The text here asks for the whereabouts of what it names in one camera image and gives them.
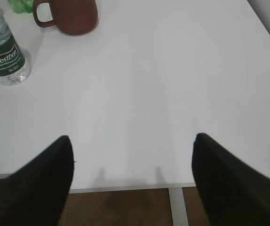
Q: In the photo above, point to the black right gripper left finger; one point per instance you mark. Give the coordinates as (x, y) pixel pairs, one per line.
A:
(36, 194)

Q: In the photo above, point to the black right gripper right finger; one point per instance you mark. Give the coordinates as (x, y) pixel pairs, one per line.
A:
(232, 193)

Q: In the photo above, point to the clear water bottle green label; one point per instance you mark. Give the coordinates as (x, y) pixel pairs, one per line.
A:
(14, 66)

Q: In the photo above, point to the red ceramic mug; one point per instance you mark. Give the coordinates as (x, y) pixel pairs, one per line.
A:
(72, 17)

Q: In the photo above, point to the green soda bottle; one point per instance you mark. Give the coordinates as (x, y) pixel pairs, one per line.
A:
(21, 6)

